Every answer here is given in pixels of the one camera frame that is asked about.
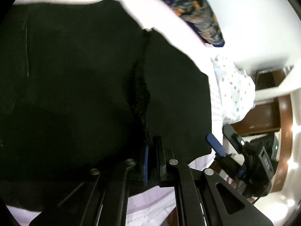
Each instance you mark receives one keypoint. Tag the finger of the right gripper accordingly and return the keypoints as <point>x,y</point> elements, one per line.
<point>234,138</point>
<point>216,145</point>

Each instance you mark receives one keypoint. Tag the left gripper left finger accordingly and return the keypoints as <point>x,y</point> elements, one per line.
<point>145,167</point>

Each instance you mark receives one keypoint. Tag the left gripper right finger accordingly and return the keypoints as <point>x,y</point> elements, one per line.
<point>165,171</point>

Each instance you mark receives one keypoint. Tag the black pants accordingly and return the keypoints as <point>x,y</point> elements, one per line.
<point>84,86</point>

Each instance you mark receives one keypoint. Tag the white dotted fabric cover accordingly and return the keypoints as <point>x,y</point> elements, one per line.
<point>236,90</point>

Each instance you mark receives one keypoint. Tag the pink purple bed sheet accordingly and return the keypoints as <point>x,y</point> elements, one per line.
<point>154,205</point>

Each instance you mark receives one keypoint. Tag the navy cat print blanket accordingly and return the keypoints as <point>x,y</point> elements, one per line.
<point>199,15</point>

